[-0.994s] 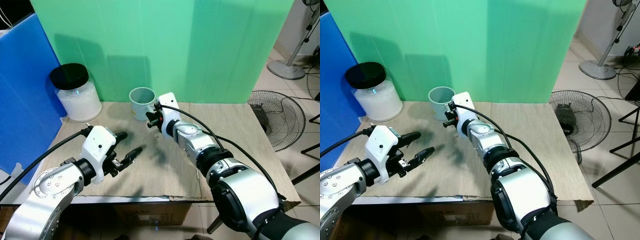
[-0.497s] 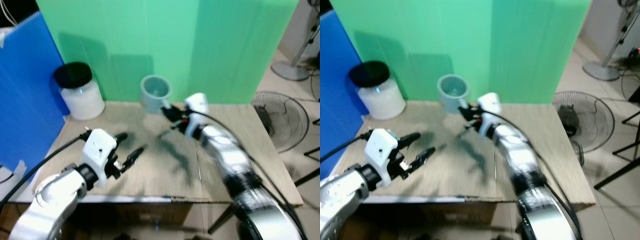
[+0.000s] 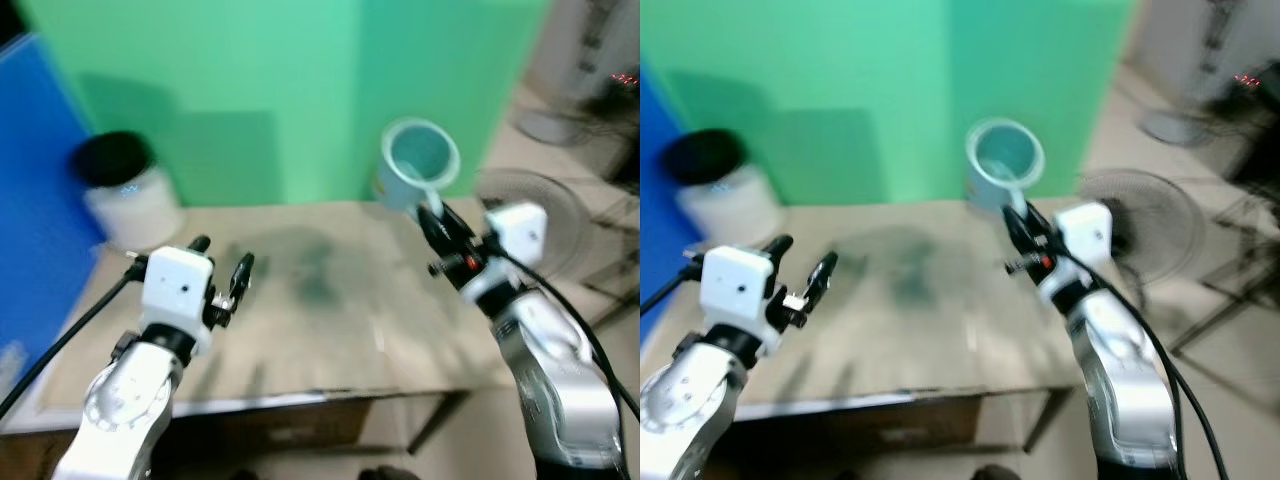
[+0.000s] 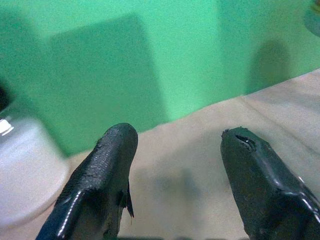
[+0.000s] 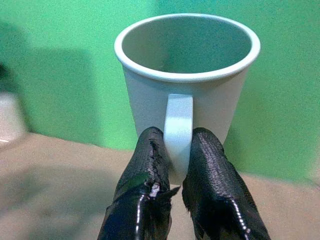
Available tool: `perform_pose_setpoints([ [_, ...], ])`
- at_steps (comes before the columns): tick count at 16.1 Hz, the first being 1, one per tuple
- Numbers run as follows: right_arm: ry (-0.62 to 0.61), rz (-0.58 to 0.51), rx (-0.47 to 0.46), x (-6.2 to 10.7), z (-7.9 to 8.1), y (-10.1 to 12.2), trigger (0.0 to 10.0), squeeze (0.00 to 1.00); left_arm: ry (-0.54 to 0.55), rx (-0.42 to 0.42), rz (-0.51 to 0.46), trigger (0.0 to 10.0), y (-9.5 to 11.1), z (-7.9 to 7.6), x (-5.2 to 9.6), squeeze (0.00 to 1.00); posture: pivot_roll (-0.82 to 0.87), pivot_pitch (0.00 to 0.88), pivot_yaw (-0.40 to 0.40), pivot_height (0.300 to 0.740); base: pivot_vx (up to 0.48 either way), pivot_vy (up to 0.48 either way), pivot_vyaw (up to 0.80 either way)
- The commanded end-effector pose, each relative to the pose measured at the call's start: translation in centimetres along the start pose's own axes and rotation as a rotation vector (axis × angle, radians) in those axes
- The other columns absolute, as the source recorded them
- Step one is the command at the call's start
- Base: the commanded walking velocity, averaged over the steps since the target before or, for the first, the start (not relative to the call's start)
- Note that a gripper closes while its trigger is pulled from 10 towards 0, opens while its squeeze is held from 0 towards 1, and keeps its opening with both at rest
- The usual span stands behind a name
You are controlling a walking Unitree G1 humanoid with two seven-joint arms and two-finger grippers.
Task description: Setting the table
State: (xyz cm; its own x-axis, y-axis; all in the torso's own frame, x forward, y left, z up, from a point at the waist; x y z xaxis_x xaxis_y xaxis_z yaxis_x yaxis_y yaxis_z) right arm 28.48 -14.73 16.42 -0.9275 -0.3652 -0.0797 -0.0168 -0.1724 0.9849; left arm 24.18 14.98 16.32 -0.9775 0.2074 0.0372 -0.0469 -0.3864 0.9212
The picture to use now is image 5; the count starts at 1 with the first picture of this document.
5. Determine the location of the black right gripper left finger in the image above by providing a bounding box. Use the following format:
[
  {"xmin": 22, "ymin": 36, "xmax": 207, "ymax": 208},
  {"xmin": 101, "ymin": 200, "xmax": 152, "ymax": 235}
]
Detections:
[{"xmin": 96, "ymin": 126, "xmax": 181, "ymax": 240}]

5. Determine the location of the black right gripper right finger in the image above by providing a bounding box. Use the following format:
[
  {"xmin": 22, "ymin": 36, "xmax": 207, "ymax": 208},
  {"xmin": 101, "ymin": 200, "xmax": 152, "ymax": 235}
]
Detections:
[{"xmin": 181, "ymin": 127, "xmax": 272, "ymax": 240}]

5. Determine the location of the white ceramic mug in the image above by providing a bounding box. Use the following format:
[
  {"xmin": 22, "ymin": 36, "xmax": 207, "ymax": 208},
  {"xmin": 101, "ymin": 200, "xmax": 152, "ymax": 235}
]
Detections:
[{"xmin": 113, "ymin": 13, "xmax": 262, "ymax": 186}]

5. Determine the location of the white blurry object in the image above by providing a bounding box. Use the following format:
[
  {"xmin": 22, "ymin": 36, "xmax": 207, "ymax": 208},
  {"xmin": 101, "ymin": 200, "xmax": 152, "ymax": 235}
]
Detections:
[{"xmin": 0, "ymin": 91, "xmax": 29, "ymax": 147}]

